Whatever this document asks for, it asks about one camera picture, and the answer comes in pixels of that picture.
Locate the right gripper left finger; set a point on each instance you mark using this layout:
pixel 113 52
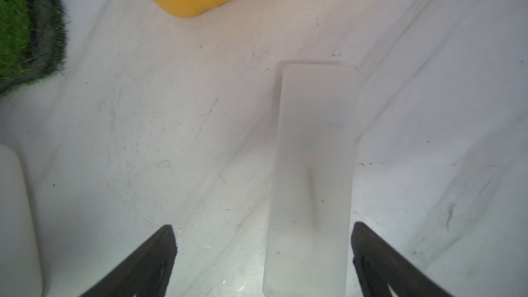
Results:
pixel 145 272

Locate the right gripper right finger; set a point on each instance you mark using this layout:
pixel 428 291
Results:
pixel 382 271

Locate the clear pencil case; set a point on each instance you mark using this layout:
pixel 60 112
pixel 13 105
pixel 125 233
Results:
pixel 309 220

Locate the white plastic storage box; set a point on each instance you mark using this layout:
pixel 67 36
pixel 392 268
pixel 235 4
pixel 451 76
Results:
pixel 20 263

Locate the green artificial grass mat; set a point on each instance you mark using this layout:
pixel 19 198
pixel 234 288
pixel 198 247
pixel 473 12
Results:
pixel 33 41

